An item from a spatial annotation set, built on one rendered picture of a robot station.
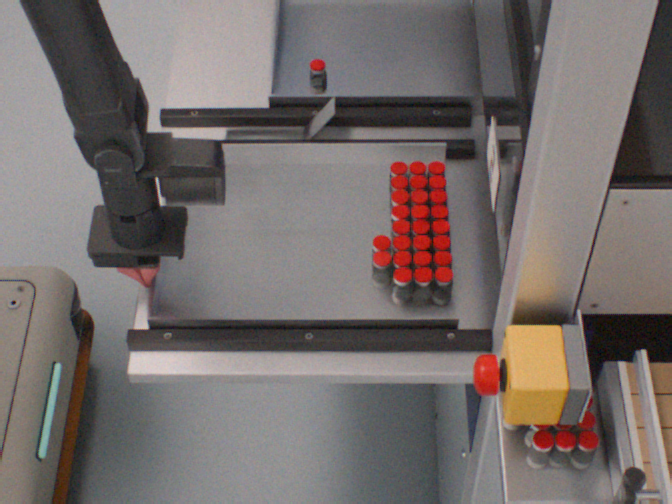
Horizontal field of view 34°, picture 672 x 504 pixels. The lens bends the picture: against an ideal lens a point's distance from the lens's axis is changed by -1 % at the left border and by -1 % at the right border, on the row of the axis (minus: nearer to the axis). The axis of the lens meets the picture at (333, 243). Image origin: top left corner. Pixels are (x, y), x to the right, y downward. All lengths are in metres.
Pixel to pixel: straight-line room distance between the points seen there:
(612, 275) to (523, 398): 0.14
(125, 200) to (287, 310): 0.25
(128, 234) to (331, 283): 0.25
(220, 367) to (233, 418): 0.98
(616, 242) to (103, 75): 0.48
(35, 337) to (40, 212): 0.60
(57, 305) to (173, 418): 0.34
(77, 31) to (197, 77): 0.57
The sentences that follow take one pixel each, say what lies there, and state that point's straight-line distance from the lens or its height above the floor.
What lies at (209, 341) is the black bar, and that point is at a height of 0.90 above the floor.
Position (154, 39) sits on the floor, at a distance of 2.93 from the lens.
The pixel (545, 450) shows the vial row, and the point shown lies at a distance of 1.14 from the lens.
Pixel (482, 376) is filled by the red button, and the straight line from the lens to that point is 1.06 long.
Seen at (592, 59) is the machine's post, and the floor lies 1.35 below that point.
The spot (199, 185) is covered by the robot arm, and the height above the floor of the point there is 1.09.
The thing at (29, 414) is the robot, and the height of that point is 0.27.
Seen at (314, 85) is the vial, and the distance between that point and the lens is 1.46.
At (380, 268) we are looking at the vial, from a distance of 1.24.
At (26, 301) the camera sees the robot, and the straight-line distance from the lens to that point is 2.08.
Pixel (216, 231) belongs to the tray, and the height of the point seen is 0.88.
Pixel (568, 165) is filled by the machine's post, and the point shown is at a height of 1.23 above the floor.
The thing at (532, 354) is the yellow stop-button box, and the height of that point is 1.03.
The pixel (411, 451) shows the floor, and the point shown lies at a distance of 2.16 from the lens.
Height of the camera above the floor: 1.92
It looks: 52 degrees down
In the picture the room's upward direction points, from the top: 1 degrees counter-clockwise
